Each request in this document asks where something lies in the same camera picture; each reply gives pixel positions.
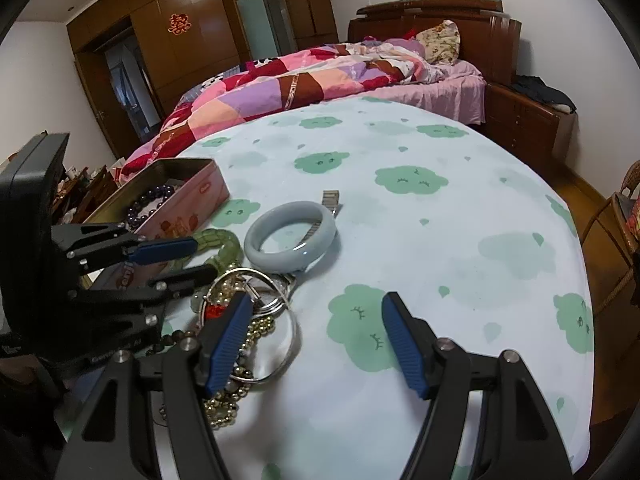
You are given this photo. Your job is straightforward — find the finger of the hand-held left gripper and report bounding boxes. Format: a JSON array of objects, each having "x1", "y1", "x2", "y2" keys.
[
  {"x1": 51, "y1": 220, "x2": 199, "y2": 282},
  {"x1": 69, "y1": 264, "x2": 219, "y2": 318}
]

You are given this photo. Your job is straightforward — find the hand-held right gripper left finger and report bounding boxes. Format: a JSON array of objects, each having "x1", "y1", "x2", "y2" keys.
[{"x1": 52, "y1": 291, "x2": 253, "y2": 480}]

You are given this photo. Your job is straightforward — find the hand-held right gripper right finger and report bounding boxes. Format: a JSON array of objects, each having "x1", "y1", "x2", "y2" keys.
[{"x1": 381, "y1": 290, "x2": 576, "y2": 480}]

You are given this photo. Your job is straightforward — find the pearl necklace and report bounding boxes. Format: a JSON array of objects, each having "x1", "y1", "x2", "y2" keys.
[{"x1": 199, "y1": 275, "x2": 277, "y2": 432}]

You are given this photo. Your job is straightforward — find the green jade bracelet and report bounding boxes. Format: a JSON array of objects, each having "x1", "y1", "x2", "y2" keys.
[{"x1": 187, "y1": 228, "x2": 244, "y2": 281}]

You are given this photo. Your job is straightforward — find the pink tin box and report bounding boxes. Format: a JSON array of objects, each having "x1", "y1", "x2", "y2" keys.
[{"x1": 80, "y1": 158, "x2": 231, "y2": 293}]

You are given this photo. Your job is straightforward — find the pale jade bangle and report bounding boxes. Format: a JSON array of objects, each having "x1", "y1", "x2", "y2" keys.
[{"x1": 244, "y1": 200, "x2": 342, "y2": 274}]

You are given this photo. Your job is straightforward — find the silver metal watch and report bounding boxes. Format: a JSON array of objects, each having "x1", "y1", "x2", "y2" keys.
[{"x1": 272, "y1": 190, "x2": 342, "y2": 291}]

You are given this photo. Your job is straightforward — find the thin silver bangle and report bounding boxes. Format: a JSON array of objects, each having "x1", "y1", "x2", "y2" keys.
[{"x1": 239, "y1": 270, "x2": 302, "y2": 384}]

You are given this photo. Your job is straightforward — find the cloud print tablecloth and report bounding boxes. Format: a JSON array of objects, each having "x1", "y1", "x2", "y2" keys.
[{"x1": 65, "y1": 95, "x2": 597, "y2": 480}]

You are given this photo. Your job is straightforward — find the patchwork quilt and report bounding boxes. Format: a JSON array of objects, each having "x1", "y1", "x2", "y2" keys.
[{"x1": 115, "y1": 40, "x2": 442, "y2": 182}]

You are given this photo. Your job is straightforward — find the brown wooden wardrobe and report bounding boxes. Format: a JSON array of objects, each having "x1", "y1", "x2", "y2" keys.
[{"x1": 65, "y1": 0, "x2": 341, "y2": 161}]

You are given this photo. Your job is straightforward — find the wooden nightstand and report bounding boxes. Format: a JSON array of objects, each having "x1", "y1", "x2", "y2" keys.
[{"x1": 482, "y1": 80, "x2": 576, "y2": 171}]

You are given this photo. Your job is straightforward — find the bed with pink sheet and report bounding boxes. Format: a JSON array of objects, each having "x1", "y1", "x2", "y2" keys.
[{"x1": 350, "y1": 57, "x2": 488, "y2": 127}]

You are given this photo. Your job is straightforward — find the dark clothes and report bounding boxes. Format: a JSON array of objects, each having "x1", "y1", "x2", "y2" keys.
[{"x1": 510, "y1": 74, "x2": 577, "y2": 114}]

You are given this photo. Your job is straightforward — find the floral pillow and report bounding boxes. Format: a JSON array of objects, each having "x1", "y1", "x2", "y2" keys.
[{"x1": 414, "y1": 20, "x2": 462, "y2": 66}]

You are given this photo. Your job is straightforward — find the wooden headboard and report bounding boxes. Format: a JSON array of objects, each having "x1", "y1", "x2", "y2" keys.
[{"x1": 347, "y1": 0, "x2": 523, "y2": 86}]

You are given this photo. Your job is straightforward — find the brown bead bracelet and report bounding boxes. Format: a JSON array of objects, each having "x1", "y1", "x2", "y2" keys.
[{"x1": 159, "y1": 327, "x2": 201, "y2": 352}]

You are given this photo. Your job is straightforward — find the purple bead bracelet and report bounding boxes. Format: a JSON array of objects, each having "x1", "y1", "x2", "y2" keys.
[{"x1": 126, "y1": 184, "x2": 177, "y2": 227}]

